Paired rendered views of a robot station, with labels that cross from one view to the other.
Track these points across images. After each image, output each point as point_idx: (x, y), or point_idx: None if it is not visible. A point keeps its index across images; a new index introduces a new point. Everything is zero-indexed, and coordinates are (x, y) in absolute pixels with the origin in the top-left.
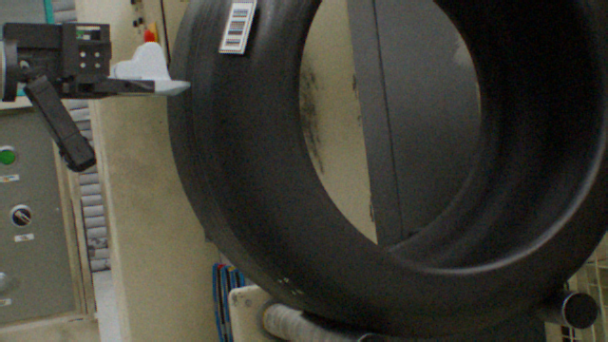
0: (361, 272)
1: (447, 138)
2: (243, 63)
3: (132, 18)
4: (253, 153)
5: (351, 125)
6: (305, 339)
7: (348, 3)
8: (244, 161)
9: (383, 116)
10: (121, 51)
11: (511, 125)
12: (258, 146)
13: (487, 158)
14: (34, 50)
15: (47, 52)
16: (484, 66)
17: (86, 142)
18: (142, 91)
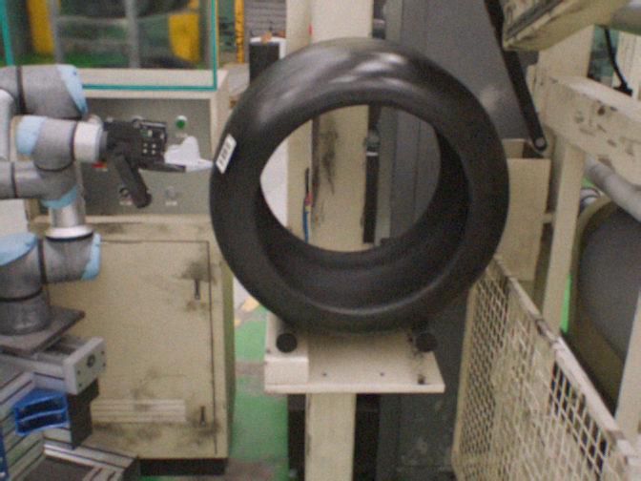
0: (282, 302)
1: None
2: (226, 175)
3: None
4: (225, 227)
5: (357, 168)
6: None
7: None
8: (221, 229)
9: (415, 138)
10: (307, 24)
11: (452, 195)
12: (228, 225)
13: (431, 212)
14: (119, 137)
15: (127, 139)
16: (442, 155)
17: (145, 193)
18: (176, 172)
